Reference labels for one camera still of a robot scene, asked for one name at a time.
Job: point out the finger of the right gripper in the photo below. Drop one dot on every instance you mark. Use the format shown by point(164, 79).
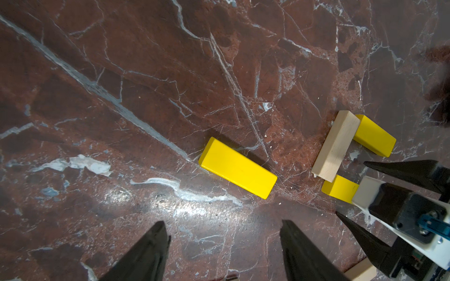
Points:
point(375, 249)
point(417, 172)

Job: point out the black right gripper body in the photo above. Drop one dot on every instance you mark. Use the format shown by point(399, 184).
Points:
point(407, 261)

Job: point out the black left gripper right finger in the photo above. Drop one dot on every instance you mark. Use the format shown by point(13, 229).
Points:
point(303, 261)

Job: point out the yellow block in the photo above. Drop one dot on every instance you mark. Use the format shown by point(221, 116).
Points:
point(373, 137)
point(233, 166)
point(340, 188)

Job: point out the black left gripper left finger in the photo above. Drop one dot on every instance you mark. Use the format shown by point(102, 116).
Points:
point(146, 260)

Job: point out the natural wooden block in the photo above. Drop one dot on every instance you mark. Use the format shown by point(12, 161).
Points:
point(363, 271)
point(336, 145)

